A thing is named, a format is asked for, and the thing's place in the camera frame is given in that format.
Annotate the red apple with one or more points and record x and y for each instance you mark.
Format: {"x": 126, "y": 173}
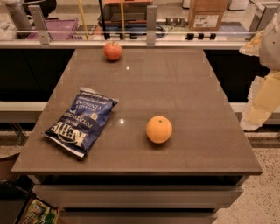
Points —
{"x": 112, "y": 51}

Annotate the metal railing post centre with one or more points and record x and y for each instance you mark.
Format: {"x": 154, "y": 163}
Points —
{"x": 151, "y": 24}

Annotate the colourful snack box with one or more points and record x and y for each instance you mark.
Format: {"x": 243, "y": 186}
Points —
{"x": 38, "y": 212}

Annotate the cardboard box with label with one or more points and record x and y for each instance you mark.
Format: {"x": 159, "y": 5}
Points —
{"x": 206, "y": 15}

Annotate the blue Kettle chips bag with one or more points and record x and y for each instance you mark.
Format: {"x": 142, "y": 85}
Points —
{"x": 80, "y": 126}

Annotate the metal railing post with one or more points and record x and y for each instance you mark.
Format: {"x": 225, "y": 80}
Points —
{"x": 40, "y": 24}
{"x": 266, "y": 14}
{"x": 151, "y": 24}

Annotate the orange fruit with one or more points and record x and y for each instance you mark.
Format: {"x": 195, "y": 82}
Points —
{"x": 159, "y": 129}

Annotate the orange and grey bin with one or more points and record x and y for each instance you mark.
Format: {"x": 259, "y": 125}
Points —
{"x": 135, "y": 11}

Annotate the metal railing post left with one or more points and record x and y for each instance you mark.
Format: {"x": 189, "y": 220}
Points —
{"x": 40, "y": 24}

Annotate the metal railing post right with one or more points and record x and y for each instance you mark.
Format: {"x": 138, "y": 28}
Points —
{"x": 266, "y": 14}

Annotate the grey drawer cabinet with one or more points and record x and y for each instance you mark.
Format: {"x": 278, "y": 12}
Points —
{"x": 139, "y": 204}

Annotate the purple plastic crate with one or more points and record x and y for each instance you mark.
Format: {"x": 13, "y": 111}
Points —
{"x": 61, "y": 29}

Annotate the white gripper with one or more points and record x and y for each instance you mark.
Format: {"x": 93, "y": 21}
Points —
{"x": 270, "y": 46}

